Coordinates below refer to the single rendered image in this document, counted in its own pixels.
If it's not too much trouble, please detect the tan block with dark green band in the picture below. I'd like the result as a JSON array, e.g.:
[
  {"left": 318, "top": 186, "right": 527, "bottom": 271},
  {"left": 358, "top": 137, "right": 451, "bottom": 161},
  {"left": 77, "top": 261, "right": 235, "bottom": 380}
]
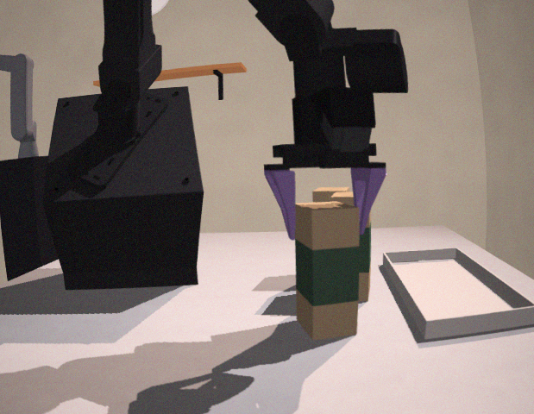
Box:
[
  {"left": 295, "top": 202, "right": 360, "bottom": 341},
  {"left": 312, "top": 187, "right": 349, "bottom": 203},
  {"left": 330, "top": 192, "right": 371, "bottom": 301}
]

